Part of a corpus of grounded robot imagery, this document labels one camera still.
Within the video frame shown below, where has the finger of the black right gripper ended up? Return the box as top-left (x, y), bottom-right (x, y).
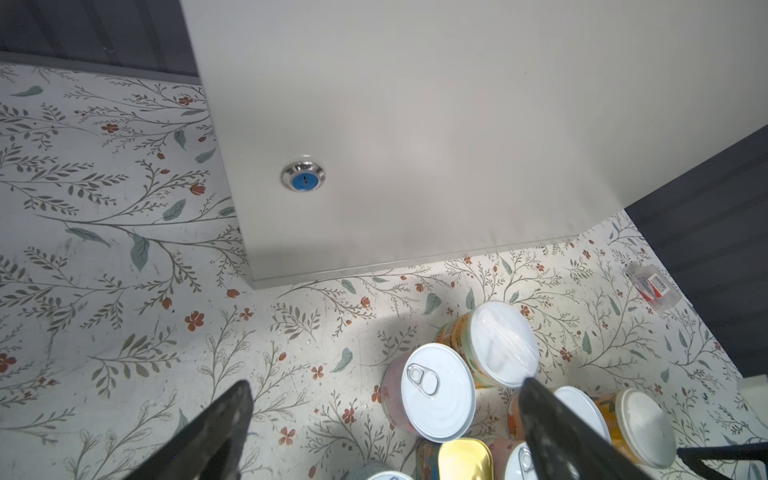
top-left (677, 442), bottom-right (767, 480)

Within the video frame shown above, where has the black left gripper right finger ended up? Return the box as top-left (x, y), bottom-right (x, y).
top-left (519, 377), bottom-right (649, 480)

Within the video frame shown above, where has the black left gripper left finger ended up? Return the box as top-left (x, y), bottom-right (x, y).
top-left (128, 380), bottom-right (253, 479)

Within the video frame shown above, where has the yellow orange can plastic lid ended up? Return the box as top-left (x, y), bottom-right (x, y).
top-left (591, 388), bottom-right (677, 469)

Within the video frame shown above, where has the orange can pull-tab lid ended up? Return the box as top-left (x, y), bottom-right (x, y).
top-left (506, 385), bottom-right (612, 445)

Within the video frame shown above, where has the pink can pull-tab lid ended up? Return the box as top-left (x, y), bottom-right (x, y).
top-left (488, 438), bottom-right (538, 480)

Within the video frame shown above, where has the gold rectangular tin can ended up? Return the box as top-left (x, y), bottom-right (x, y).
top-left (415, 438), bottom-right (494, 480)

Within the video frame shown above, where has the orange green can plastic lid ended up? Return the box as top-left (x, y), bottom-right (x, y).
top-left (435, 301), bottom-right (540, 389)

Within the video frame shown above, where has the pink can white lid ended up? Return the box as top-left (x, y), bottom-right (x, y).
top-left (381, 343), bottom-right (476, 443)

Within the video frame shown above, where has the blue can white lid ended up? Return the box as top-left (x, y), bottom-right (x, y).
top-left (343, 460), bottom-right (412, 480)

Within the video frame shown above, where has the blue round cabinet lock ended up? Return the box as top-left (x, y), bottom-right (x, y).
top-left (281, 156), bottom-right (326, 193)

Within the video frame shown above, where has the grey metal cabinet box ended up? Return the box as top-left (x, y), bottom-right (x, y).
top-left (182, 1), bottom-right (767, 288)

